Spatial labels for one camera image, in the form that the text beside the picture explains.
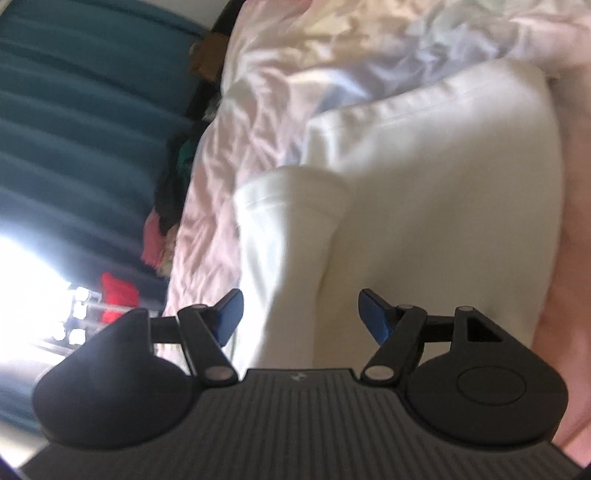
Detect garment steamer stand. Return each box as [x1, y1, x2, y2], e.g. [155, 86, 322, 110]
[50, 286, 127, 349]

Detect pink pastel duvet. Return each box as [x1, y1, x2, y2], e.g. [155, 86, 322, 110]
[166, 1, 590, 464]

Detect white track pants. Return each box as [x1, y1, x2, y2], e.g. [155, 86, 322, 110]
[232, 59, 563, 371]

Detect teal curtain right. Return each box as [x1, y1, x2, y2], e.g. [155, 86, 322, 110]
[0, 0, 209, 434]

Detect red bag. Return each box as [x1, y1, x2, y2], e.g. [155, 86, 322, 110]
[100, 272, 139, 309]

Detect pile of clothes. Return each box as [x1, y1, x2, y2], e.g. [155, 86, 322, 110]
[141, 1, 243, 278]

